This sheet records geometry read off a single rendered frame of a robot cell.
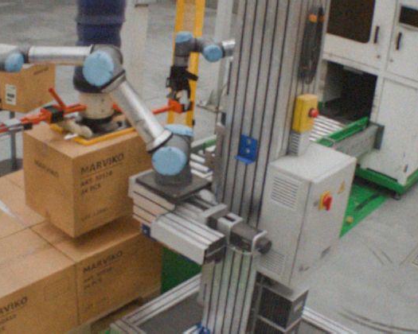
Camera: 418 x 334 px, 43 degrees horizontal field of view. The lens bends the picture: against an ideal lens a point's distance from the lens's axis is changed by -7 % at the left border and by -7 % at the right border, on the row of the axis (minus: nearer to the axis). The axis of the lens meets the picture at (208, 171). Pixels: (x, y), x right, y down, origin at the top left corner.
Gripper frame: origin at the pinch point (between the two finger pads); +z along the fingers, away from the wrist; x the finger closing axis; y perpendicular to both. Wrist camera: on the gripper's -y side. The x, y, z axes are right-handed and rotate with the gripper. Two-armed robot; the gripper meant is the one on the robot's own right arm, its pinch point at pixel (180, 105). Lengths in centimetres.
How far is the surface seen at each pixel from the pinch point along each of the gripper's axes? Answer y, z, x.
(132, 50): -79, 8, -121
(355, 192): -230, 118, 5
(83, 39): 40, -31, -25
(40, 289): 79, 72, -5
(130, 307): 16, 118, -11
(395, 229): -198, 118, 59
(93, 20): 39, -41, -19
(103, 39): 35, -32, -17
